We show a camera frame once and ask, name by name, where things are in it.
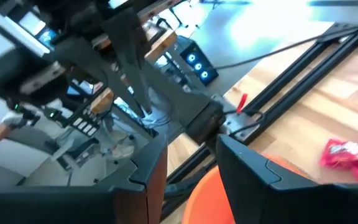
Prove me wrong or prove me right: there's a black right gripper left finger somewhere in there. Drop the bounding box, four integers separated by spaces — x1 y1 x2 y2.
98 133 169 224

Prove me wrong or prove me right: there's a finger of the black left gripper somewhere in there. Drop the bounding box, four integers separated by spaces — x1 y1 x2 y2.
101 9 154 116
54 39 146 119

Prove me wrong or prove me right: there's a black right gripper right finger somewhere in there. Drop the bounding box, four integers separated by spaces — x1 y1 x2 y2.
216 133 318 224

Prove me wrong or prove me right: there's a red Skittles candy bag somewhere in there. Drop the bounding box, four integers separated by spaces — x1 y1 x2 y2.
319 138 358 184

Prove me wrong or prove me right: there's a wooden workbench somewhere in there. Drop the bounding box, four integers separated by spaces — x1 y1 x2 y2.
89 0 183 115

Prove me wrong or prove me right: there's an orange pumpkin bucket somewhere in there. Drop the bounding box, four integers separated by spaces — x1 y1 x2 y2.
181 154 309 224

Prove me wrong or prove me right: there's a black base with white labels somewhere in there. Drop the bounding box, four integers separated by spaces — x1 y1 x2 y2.
62 104 101 138

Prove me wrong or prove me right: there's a black computer with blue fans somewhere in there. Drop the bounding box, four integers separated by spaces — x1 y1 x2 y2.
178 35 221 87

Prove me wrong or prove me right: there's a small red clip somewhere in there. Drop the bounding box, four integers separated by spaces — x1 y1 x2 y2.
236 92 249 114

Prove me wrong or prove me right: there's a grey metal bracket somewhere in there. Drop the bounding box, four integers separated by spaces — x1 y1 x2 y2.
220 110 261 142

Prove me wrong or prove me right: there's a black floor cable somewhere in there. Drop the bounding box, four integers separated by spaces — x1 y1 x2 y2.
213 26 358 71

